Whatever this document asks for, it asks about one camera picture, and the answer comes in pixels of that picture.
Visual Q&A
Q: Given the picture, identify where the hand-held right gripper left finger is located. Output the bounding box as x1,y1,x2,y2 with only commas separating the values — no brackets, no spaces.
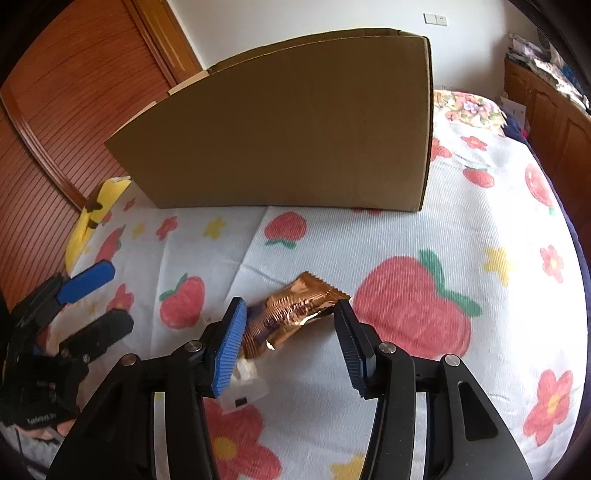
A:
46,296,250,480

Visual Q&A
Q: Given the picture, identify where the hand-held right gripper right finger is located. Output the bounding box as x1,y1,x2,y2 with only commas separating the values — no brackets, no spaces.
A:
333,300,536,480

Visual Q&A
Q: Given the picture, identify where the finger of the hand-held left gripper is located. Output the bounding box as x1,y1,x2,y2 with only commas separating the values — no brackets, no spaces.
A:
11,260,116,333
58,309,134,365

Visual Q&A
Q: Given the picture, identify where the golden brown snack packet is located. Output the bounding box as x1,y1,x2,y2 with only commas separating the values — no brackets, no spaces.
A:
240,271,352,361

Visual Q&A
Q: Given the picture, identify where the cardboard box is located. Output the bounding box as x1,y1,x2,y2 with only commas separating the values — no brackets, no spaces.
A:
105,28,435,214

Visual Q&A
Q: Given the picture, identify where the person's left hand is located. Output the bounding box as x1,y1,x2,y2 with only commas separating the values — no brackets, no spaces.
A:
21,418,77,444

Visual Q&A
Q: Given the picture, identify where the small white snack packet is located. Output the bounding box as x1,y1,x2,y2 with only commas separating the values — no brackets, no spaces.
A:
217,357,269,413

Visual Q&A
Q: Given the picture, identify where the yellow plush toy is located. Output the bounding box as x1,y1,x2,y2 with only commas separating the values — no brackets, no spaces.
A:
65,178,132,273

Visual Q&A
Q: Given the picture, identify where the fruit-printed bed sheet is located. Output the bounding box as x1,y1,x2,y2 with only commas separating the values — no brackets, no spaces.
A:
28,129,587,480

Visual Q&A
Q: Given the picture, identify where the wooden wardrobe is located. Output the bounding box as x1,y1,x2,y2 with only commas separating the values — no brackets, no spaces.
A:
0,0,204,315

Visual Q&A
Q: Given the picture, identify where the navy blanket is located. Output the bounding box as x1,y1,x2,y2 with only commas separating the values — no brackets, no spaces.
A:
503,122,532,144

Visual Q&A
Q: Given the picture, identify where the white paper bag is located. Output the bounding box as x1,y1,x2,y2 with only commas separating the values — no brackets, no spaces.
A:
501,95,527,127

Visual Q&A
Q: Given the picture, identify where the wooden cabinet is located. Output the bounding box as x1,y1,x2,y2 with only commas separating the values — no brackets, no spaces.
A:
503,58,591,185

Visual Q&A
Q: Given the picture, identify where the pile of printed packages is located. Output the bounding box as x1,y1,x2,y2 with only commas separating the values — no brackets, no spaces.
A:
507,33,591,109

